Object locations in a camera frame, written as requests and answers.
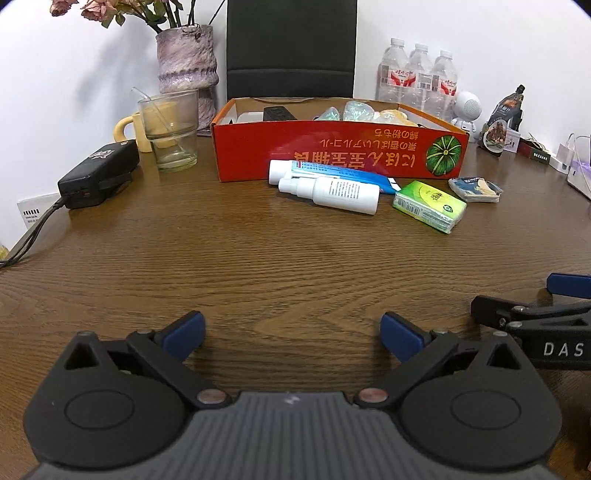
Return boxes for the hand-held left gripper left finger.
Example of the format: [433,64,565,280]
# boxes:
[64,310,232,411]

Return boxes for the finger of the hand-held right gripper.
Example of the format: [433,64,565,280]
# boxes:
[470,295,591,332]
[547,272,591,299]

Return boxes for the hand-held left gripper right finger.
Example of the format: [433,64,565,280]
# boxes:
[355,311,523,411]

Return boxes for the white device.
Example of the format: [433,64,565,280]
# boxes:
[566,161,591,200]

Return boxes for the wooden desk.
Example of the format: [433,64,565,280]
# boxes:
[0,115,591,480]

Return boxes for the green tissue packet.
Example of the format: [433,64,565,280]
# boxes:
[392,180,467,234]

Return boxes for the blue white wrapped packet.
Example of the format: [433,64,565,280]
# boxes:
[448,176,503,204]

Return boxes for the white charger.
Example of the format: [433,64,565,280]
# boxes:
[551,133,591,175]

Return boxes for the dark red flat box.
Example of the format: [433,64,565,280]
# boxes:
[516,137,562,169]

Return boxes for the white spray bottle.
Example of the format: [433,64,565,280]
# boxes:
[277,175,381,216]

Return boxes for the black power adapter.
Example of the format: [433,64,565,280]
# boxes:
[57,140,141,210]

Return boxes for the dark spouted pouch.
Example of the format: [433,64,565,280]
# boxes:
[477,84,527,156]

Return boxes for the clear glass cup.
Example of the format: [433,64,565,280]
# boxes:
[137,89,200,174]

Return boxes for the blue white toothpaste tube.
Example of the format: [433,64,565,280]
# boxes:
[268,159,402,194]

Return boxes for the white label card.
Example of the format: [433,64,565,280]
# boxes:
[17,193,62,241]

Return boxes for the red cardboard box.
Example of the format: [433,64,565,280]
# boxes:
[211,97,470,182]

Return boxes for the yellow mug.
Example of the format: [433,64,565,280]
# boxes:
[114,111,156,153]

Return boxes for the white round speaker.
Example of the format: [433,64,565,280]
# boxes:
[450,90,485,131]

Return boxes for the yellow snack packet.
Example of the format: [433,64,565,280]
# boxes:
[378,108,413,126]

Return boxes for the clear water bottle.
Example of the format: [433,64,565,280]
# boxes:
[426,50,459,123]
[377,38,410,105]
[405,43,435,112]

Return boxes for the black power strip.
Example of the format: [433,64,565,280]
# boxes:
[263,106,301,123]

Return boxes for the glass stirring rod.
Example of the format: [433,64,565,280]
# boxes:
[130,87,191,158]

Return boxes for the purple textured vase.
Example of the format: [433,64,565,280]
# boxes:
[155,24,221,133]

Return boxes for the black chair back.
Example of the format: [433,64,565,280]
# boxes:
[226,0,359,102]

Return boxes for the dried pink flowers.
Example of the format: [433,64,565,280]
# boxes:
[50,0,186,34]

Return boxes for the black cable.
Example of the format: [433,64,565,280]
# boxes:
[0,198,66,269]

